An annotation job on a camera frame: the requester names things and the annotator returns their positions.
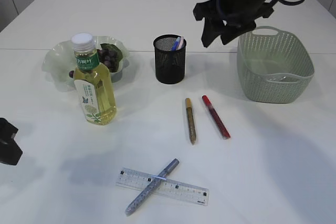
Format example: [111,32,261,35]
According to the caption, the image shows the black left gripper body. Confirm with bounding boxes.
[0,118,23,166]

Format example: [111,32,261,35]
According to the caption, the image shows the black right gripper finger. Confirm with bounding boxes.
[220,26,256,45]
[201,17,225,48]

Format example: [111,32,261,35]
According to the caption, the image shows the pink scissors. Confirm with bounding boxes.
[177,36,184,50]

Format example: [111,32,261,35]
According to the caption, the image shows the blue scissors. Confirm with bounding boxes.
[171,37,182,51]

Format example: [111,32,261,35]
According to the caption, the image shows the clear plastic sheet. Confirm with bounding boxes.
[267,75,288,82]

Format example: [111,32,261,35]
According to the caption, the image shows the purple artificial grape bunch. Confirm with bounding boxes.
[76,43,123,73]

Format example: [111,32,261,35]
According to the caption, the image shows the yellow tea drink bottle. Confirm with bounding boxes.
[71,33,117,125]

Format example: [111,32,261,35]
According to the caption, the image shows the black mesh pen holder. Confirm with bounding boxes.
[153,34,187,84]

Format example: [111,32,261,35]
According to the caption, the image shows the green woven plastic basket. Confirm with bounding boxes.
[237,26,314,104]

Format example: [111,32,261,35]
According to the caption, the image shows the gold glitter glue pen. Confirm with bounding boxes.
[185,98,197,145]

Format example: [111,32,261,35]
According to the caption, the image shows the red glitter glue pen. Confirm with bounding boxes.
[202,95,230,139]

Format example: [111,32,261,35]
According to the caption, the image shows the clear plastic ruler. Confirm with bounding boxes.
[116,168,209,206]

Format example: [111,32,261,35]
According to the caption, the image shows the silver blue glitter pen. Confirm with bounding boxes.
[125,158,180,216]

